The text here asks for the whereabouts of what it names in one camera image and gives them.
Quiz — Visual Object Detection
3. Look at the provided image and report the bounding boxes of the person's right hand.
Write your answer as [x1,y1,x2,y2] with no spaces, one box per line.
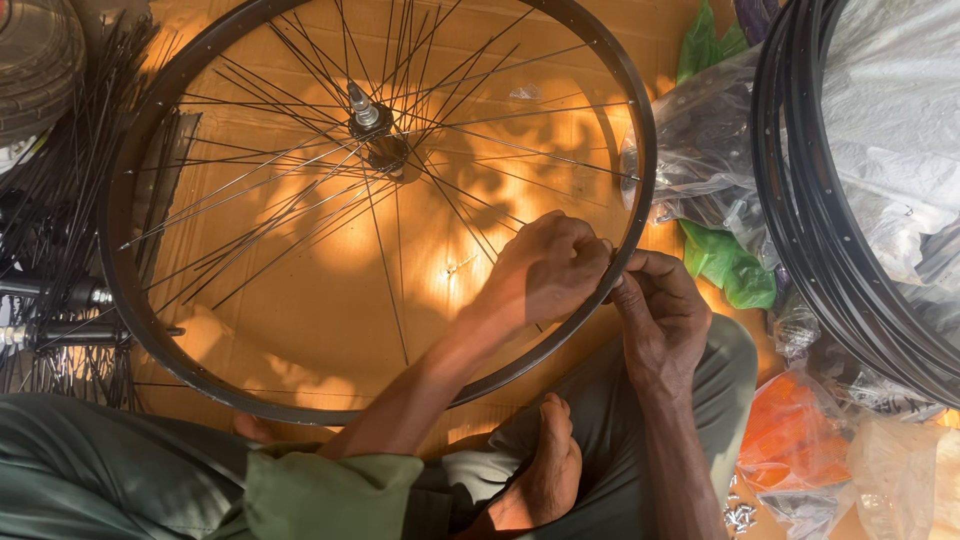
[609,249,714,400]

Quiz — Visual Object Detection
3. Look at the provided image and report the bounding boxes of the person's left hand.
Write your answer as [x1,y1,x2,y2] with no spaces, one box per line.
[478,209,615,329]

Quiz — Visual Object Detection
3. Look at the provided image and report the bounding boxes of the black bicycle wheel rim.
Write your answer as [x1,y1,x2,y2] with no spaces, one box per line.
[97,0,660,428]

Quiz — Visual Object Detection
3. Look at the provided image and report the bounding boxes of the green plastic bag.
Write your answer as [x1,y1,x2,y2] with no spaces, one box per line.
[675,0,751,85]
[678,218,778,312]

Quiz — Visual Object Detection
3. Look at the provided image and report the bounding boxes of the clear bag of dark parts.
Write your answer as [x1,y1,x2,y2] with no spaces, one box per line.
[620,45,786,273]

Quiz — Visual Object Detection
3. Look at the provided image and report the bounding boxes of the stack of black rims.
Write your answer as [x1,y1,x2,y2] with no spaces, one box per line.
[751,0,960,411]

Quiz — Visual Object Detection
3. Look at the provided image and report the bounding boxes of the small clear plastic bag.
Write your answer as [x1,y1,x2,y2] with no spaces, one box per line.
[768,291,824,363]

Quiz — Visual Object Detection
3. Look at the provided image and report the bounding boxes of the metal wheel hub with axle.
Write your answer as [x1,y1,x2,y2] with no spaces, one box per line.
[345,78,415,183]

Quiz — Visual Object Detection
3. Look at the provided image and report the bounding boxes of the laced thin wheel spokes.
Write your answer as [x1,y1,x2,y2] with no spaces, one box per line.
[118,0,640,369]

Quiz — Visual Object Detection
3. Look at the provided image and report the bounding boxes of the bag of orange reflectors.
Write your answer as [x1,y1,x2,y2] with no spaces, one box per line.
[735,366,858,498]

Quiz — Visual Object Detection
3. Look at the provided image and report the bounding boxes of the purple plastic bag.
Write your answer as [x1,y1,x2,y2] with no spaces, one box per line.
[732,0,783,48]

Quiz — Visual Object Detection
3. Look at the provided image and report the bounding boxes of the brown cardboard sheet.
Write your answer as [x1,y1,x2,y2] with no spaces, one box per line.
[71,0,787,460]

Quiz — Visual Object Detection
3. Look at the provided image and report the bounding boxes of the pile of small metal nipples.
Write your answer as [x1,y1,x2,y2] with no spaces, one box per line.
[720,473,759,536]

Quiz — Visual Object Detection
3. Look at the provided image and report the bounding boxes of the white plastic sheet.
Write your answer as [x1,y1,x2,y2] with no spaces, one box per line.
[820,0,960,333]

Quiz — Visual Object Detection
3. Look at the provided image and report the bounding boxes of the person's green shirt sleeve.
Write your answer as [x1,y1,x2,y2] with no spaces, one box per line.
[241,441,426,540]

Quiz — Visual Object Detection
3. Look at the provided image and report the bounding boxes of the large clear plastic bag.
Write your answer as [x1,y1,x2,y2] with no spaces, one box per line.
[846,414,960,540]

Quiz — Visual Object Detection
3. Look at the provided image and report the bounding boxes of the black spare hub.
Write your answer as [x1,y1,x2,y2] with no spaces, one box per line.
[0,273,115,313]
[0,320,186,354]

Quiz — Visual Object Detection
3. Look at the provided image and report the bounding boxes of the pile of loose black spokes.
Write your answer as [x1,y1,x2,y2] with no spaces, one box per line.
[0,15,201,415]

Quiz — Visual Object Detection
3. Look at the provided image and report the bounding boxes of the person's grey-green trousers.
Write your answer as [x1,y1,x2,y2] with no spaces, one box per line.
[0,312,759,540]

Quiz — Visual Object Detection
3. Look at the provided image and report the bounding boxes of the black rubber tyre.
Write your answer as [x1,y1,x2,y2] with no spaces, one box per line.
[0,0,88,148]

